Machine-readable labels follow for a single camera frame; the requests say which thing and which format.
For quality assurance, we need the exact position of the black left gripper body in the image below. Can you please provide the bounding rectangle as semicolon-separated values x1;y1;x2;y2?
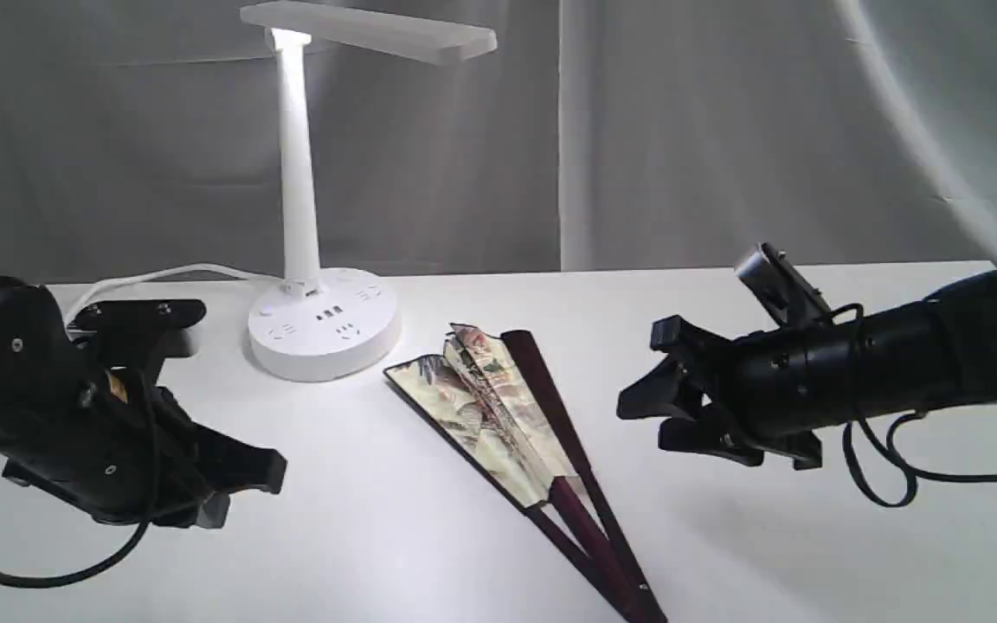
0;275;230;529

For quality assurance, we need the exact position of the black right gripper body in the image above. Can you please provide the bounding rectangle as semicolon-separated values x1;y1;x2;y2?
650;315;823;471

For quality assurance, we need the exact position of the painted paper folding fan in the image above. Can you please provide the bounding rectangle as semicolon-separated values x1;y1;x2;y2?
383;323;667;622

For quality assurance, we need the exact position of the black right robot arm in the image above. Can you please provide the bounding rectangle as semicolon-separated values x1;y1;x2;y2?
616;243;997;470

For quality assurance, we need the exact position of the white desk lamp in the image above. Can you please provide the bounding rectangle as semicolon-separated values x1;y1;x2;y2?
239;0;498;383

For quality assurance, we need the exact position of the white backdrop curtain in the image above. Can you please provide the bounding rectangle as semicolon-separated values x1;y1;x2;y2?
0;1;997;283

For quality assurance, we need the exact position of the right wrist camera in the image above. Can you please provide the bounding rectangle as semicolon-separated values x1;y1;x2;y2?
733;243;832;330

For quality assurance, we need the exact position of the thin white cable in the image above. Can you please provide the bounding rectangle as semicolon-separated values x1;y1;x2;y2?
61;263;283;328

